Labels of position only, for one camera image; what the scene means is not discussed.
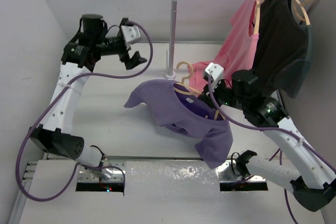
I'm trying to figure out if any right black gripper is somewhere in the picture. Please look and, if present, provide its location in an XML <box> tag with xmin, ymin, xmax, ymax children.
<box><xmin>198</xmin><ymin>75</ymin><xmax>246</xmax><ymax>110</ymax></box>

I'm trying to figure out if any purple t shirt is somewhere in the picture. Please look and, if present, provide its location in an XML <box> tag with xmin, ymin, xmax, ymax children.
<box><xmin>124</xmin><ymin>79</ymin><xmax>233</xmax><ymax>169</ymax></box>

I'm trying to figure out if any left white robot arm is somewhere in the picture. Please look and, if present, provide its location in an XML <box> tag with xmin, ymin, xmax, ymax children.
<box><xmin>29</xmin><ymin>14</ymin><xmax>147</xmax><ymax>167</ymax></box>

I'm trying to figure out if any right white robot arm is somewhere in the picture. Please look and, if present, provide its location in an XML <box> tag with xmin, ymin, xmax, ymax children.
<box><xmin>198</xmin><ymin>65</ymin><xmax>335</xmax><ymax>212</ymax></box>

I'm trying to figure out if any pink t shirt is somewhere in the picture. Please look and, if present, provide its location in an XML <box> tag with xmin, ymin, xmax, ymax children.
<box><xmin>189</xmin><ymin>0</ymin><xmax>259</xmax><ymax>91</ymax></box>

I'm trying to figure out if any dark grey t shirt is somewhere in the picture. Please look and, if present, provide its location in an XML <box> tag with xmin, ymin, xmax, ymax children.
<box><xmin>252</xmin><ymin>0</ymin><xmax>313</xmax><ymax>98</ymax></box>

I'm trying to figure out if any beige hanger holding pink shirt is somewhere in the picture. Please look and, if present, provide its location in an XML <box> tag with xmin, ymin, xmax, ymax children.
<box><xmin>253</xmin><ymin>0</ymin><xmax>265</xmax><ymax>34</ymax></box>

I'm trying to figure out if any beige hanger holding dark shirt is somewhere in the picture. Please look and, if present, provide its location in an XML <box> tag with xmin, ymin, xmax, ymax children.
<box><xmin>292</xmin><ymin>0</ymin><xmax>314</xmax><ymax>26</ymax></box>

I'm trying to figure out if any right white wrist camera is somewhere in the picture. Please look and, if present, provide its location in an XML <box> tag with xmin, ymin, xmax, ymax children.
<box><xmin>203</xmin><ymin>62</ymin><xmax>224</xmax><ymax>84</ymax></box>

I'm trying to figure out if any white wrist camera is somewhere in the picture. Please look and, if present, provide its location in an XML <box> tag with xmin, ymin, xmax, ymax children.
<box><xmin>203</xmin><ymin>62</ymin><xmax>224</xmax><ymax>84</ymax></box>
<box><xmin>120</xmin><ymin>18</ymin><xmax>141</xmax><ymax>44</ymax></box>

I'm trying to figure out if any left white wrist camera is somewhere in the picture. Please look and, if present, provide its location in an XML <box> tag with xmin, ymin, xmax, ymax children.
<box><xmin>120</xmin><ymin>18</ymin><xmax>141</xmax><ymax>44</ymax></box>

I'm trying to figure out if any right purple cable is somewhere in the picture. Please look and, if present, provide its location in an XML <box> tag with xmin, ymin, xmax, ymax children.
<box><xmin>207</xmin><ymin>77</ymin><xmax>336</xmax><ymax>224</ymax></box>

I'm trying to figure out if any purple cable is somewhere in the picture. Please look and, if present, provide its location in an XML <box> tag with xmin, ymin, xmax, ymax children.
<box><xmin>207</xmin><ymin>77</ymin><xmax>336</xmax><ymax>224</ymax></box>
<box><xmin>16</xmin><ymin>22</ymin><xmax>154</xmax><ymax>202</ymax></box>

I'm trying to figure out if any metal base rail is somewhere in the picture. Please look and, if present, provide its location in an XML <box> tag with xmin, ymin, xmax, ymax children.
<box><xmin>76</xmin><ymin>156</ymin><xmax>268</xmax><ymax>193</ymax></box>

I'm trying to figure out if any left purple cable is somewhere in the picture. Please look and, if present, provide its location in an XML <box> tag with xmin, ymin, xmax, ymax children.
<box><xmin>16</xmin><ymin>22</ymin><xmax>154</xmax><ymax>202</ymax></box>

